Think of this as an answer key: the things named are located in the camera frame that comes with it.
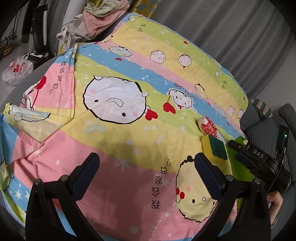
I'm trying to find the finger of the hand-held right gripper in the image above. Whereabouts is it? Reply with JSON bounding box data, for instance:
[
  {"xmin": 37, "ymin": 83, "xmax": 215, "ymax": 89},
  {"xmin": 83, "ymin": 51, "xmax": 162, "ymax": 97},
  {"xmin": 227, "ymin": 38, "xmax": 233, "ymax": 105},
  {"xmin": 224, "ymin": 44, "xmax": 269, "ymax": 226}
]
[
  {"xmin": 228, "ymin": 140, "xmax": 275, "ymax": 167},
  {"xmin": 235, "ymin": 155, "xmax": 271, "ymax": 178}
]

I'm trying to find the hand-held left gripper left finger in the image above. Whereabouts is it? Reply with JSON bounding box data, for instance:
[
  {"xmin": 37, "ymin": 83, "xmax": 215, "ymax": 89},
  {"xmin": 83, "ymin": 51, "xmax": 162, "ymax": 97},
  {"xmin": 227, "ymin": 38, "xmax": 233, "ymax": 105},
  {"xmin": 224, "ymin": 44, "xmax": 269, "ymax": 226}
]
[{"xmin": 25, "ymin": 152, "xmax": 100, "ymax": 241}]

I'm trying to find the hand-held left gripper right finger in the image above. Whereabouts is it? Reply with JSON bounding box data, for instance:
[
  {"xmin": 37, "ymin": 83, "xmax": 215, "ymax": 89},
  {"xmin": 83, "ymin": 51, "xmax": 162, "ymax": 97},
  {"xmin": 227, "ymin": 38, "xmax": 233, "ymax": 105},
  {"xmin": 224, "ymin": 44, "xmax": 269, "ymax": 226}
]
[{"xmin": 194, "ymin": 153, "xmax": 271, "ymax": 241}]

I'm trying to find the yellow and green sponge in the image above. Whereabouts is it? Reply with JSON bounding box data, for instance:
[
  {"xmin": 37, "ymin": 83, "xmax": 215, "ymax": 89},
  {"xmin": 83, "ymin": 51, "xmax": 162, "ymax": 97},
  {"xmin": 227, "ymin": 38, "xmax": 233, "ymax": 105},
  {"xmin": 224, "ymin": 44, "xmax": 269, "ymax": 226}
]
[{"xmin": 201, "ymin": 135, "xmax": 228, "ymax": 161}]

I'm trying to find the white red print tissue packet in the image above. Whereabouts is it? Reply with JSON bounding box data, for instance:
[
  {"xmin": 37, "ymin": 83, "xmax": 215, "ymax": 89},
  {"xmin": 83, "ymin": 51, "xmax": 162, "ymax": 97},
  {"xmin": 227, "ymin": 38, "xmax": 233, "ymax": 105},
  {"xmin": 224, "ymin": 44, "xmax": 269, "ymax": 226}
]
[{"xmin": 197, "ymin": 116, "xmax": 226, "ymax": 143}]

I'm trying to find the person's right hand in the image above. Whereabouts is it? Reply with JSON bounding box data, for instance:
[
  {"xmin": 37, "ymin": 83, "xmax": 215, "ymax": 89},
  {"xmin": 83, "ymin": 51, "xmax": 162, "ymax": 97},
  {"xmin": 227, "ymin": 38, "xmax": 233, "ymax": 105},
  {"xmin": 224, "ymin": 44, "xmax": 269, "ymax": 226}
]
[{"xmin": 266, "ymin": 191, "xmax": 284, "ymax": 215}]

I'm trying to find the grey sofa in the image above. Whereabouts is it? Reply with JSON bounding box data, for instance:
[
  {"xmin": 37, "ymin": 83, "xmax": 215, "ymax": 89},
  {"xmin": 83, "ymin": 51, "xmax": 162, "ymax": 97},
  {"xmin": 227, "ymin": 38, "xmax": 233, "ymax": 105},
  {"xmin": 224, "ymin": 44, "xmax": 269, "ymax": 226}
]
[{"xmin": 239, "ymin": 103, "xmax": 296, "ymax": 163}]

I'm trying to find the cartoon printed blanket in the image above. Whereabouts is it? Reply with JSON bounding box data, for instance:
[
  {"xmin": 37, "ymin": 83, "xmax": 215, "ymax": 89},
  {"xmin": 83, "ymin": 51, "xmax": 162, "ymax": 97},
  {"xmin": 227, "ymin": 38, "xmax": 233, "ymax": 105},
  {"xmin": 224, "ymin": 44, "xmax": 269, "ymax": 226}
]
[{"xmin": 0, "ymin": 13, "xmax": 249, "ymax": 241}]

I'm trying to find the patterned cushion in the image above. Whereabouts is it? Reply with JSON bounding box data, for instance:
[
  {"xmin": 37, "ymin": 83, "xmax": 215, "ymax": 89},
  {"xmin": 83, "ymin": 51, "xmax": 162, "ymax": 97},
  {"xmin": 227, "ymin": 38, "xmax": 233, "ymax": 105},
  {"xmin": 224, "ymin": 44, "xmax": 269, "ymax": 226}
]
[{"xmin": 251, "ymin": 98, "xmax": 272, "ymax": 118}]

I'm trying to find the grey curtain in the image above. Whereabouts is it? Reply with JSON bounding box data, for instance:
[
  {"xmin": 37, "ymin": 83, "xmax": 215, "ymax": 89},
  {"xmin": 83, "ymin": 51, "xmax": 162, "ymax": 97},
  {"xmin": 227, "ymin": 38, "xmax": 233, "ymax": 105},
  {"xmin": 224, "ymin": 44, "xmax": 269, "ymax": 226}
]
[{"xmin": 150, "ymin": 0, "xmax": 296, "ymax": 109}]

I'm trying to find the white red print plastic bag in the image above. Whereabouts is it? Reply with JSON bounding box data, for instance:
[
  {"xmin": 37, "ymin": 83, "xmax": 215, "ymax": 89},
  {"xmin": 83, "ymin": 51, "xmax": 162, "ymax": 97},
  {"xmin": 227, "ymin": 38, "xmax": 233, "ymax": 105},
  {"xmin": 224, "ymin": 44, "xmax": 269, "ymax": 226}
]
[{"xmin": 2, "ymin": 53, "xmax": 35, "ymax": 87}]

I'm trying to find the white garment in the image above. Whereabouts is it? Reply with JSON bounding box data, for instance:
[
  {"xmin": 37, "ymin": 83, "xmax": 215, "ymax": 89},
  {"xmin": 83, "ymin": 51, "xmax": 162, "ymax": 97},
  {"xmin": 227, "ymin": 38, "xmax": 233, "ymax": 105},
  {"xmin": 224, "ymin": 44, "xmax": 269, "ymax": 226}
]
[{"xmin": 57, "ymin": 15, "xmax": 93, "ymax": 44}]

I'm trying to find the potted plant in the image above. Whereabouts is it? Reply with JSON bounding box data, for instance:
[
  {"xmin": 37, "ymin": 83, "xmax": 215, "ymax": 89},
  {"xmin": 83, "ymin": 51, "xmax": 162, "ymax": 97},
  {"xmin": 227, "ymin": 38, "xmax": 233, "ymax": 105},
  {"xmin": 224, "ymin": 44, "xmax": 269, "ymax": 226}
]
[{"xmin": 0, "ymin": 32, "xmax": 18, "ymax": 57}]

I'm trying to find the pink towel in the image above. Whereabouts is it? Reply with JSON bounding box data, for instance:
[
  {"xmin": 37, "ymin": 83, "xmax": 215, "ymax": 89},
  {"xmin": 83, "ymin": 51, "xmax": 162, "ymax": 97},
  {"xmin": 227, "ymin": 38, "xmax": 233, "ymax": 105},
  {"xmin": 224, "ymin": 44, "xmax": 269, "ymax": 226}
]
[{"xmin": 83, "ymin": 0, "xmax": 130, "ymax": 37}]

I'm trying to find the black appliance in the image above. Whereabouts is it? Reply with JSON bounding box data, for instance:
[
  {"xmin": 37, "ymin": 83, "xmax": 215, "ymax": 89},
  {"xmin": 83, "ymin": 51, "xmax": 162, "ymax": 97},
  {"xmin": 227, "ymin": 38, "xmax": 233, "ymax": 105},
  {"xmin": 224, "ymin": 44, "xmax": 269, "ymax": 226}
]
[{"xmin": 21, "ymin": 3, "xmax": 50, "ymax": 58}]

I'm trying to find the pale green garment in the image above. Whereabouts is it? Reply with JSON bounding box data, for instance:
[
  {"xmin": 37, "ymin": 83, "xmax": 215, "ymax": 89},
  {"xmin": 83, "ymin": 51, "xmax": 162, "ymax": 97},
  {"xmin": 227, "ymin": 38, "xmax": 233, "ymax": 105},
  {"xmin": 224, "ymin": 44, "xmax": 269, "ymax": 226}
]
[{"xmin": 86, "ymin": 0, "xmax": 123, "ymax": 16}]

